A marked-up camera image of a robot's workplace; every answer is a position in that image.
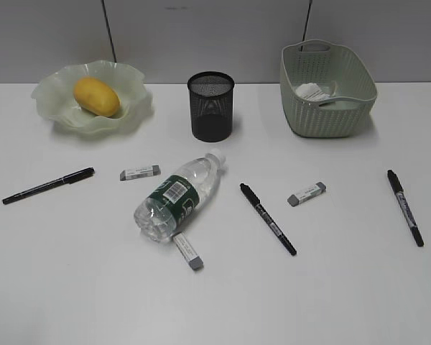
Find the black wall cable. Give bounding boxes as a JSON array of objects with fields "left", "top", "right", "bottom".
[
  {"left": 101, "top": 0, "right": 118, "bottom": 64},
  {"left": 300, "top": 0, "right": 314, "bottom": 52}
]

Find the black wall cable left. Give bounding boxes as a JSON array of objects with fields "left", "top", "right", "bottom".
[{"left": 101, "top": 0, "right": 118, "bottom": 64}]

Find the grey eraser near plate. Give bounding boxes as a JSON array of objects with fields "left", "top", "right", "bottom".
[{"left": 119, "top": 165, "right": 161, "bottom": 181}]

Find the clear water bottle green label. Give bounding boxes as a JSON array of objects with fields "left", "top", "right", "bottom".
[{"left": 134, "top": 149, "right": 226, "bottom": 242}]

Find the white waste paper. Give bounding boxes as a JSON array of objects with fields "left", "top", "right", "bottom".
[{"left": 295, "top": 80, "right": 338, "bottom": 105}]

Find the black mesh pen holder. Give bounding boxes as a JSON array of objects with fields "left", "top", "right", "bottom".
[{"left": 187, "top": 71, "right": 235, "bottom": 142}]

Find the grey eraser right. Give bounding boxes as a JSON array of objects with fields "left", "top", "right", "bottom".
[{"left": 287, "top": 182, "right": 327, "bottom": 207}]

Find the black wall cable right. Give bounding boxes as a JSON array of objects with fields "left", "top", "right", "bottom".
[{"left": 300, "top": 0, "right": 314, "bottom": 52}]

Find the pale green wavy plate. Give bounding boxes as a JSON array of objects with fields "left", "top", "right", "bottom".
[{"left": 31, "top": 60, "right": 153, "bottom": 135}]

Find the grey eraser front centre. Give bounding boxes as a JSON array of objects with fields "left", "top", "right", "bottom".
[{"left": 172, "top": 233, "right": 204, "bottom": 271}]

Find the yellow mango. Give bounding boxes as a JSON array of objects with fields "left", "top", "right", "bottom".
[{"left": 73, "top": 77, "right": 121, "bottom": 117}]

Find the pale green woven basket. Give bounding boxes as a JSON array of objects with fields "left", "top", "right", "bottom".
[{"left": 279, "top": 40, "right": 377, "bottom": 138}]

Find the black marker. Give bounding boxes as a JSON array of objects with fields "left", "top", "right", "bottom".
[
  {"left": 387, "top": 170, "right": 425, "bottom": 247},
  {"left": 240, "top": 183, "right": 297, "bottom": 256}
]

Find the thin black pen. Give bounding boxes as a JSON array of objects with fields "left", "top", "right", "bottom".
[{"left": 2, "top": 167, "right": 95, "bottom": 205}]

